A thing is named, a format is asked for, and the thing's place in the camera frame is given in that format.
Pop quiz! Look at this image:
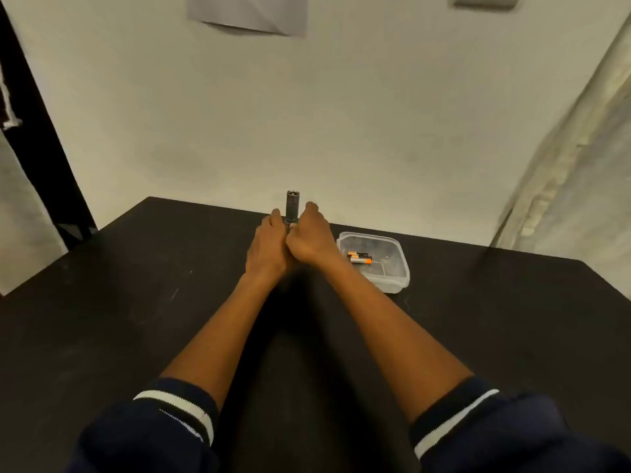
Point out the person's left hand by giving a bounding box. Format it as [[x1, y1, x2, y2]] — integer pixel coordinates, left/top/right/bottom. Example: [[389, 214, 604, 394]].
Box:
[[245, 209, 292, 284]]

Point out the person's right hand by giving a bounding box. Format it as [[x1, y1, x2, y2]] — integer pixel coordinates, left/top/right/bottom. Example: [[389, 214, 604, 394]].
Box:
[[285, 201, 346, 270]]

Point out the grey metal flashlight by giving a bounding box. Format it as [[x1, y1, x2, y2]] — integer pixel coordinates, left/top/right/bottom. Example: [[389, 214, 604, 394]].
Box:
[[285, 190, 302, 227]]

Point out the person's right forearm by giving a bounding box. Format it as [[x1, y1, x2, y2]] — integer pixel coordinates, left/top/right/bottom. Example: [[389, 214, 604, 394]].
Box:
[[315, 258, 475, 425]]

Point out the person's left forearm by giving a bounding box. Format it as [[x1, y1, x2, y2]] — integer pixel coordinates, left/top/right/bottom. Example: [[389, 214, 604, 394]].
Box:
[[160, 270, 292, 427]]

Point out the clear plastic container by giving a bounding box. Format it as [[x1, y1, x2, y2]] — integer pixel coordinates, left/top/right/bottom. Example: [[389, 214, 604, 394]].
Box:
[[337, 231, 411, 294]]

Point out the navy striped sweater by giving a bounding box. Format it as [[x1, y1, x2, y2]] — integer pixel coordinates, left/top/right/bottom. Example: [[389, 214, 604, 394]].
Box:
[[64, 375, 631, 473]]

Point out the grey paper sheet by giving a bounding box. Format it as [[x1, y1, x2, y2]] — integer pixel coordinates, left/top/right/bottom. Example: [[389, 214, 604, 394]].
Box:
[[186, 0, 309, 37]]

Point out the white curtain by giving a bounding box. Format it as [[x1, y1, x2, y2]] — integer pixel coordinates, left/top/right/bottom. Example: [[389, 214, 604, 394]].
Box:
[[488, 12, 631, 301]]

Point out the black door frame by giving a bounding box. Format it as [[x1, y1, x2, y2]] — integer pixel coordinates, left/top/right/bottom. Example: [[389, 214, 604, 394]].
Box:
[[0, 0, 98, 251]]

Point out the white cord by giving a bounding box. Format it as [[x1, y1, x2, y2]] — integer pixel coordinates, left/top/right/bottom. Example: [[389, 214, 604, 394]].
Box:
[[0, 58, 23, 131]]

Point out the grey wall switch plate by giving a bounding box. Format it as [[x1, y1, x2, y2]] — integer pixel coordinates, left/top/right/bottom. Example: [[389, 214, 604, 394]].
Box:
[[447, 0, 521, 11]]

